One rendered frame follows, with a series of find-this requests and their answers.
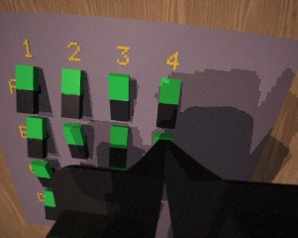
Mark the grey switch panel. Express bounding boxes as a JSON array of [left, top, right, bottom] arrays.
[[0, 11, 298, 227]]

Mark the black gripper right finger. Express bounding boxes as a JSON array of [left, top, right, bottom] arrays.
[[163, 140, 298, 238]]

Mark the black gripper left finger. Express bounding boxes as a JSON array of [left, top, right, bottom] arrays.
[[50, 139, 166, 238]]

